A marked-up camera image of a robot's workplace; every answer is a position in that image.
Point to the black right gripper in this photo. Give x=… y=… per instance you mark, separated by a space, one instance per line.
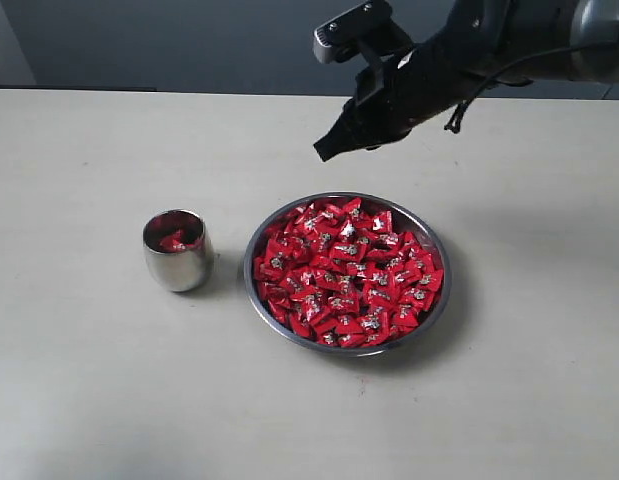
x=417 y=86

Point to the red candy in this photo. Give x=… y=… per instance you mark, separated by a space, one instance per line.
x=178 y=241

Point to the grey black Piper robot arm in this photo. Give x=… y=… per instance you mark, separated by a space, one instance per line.
x=483 y=44

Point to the stainless steel bowl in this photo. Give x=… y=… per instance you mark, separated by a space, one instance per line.
x=347 y=273

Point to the stainless steel cup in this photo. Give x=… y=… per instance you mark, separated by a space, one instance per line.
x=184 y=271

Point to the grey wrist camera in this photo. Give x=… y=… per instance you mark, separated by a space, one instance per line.
x=337 y=39

